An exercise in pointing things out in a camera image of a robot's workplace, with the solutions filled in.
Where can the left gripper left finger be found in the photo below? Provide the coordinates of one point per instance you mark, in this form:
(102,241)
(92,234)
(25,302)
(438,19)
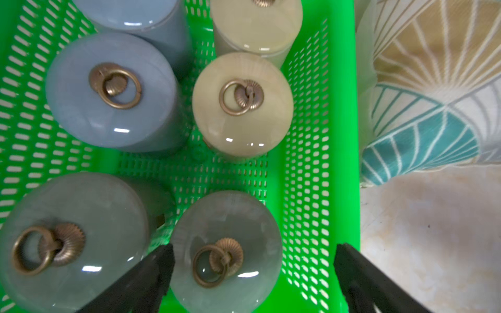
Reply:
(142,288)

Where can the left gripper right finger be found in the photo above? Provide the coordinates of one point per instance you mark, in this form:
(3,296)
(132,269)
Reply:
(368,289)

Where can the grey-green tea canister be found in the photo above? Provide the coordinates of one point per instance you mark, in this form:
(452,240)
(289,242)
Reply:
(70,239)
(228,251)

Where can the beige tea canister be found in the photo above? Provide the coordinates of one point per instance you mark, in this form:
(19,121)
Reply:
(264,28)
(242,105)

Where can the green plastic perforated basket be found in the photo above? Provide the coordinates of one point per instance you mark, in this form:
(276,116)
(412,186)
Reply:
(308,182)

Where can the blue-grey tea canister middle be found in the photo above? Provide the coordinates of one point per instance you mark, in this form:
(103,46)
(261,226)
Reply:
(117,91)

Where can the blue-grey tea canister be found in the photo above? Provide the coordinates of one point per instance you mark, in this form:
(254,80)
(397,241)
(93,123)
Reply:
(117,91)
(162,23)

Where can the blue-grey tea canister back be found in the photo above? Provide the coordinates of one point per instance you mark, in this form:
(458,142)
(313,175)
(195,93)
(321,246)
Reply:
(162,23)

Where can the beige tea canister back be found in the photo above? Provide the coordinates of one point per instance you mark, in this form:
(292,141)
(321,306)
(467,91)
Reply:
(264,28)

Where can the fan-pattern cushion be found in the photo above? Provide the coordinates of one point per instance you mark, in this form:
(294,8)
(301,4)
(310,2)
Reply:
(428,86)

